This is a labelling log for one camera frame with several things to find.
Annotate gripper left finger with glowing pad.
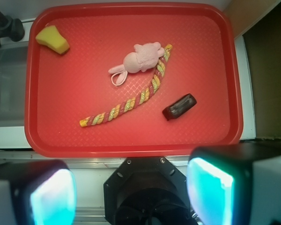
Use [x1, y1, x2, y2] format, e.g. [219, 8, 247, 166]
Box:
[0, 160, 77, 225]

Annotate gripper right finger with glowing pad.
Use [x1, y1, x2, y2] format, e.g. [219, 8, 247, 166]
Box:
[186, 142, 281, 225]

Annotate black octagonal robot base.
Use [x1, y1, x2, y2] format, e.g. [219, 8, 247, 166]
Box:
[103, 157, 197, 225]

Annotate small black box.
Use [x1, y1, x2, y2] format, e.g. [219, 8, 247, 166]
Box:
[162, 93, 197, 120]

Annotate red plastic tray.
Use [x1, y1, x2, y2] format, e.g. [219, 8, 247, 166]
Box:
[24, 2, 243, 158]

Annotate metal sink basin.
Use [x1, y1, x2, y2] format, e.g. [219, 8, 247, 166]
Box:
[0, 42, 28, 127]

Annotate yellow sponge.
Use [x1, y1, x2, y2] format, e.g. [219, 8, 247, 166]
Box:
[36, 25, 70, 55]

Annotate pink plush toy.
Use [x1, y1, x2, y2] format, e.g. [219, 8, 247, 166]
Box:
[108, 42, 165, 86]

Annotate black faucet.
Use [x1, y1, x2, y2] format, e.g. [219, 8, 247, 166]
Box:
[0, 12, 25, 48]

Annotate twisted multicolour rope stick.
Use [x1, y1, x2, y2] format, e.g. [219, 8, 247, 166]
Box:
[79, 44, 173, 128]

